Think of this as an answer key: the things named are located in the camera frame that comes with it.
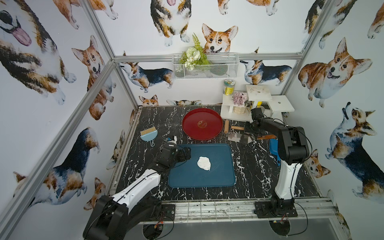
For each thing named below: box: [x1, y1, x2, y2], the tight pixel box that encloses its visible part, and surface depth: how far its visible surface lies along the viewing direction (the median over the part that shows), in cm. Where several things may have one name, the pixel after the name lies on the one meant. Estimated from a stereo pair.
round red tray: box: [182, 108, 224, 141], surface depth 115 cm
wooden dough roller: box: [224, 120, 245, 134], surface depth 109 cm
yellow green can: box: [223, 78, 236, 96], surface depth 106 cm
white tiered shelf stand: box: [220, 84, 295, 122], surface depth 105 cm
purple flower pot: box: [232, 92, 248, 107], surface depth 99 cm
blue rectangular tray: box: [168, 143, 236, 189], surface depth 89 cm
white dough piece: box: [197, 156, 211, 171], surface depth 92 cm
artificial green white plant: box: [179, 32, 210, 71], surface depth 82 cm
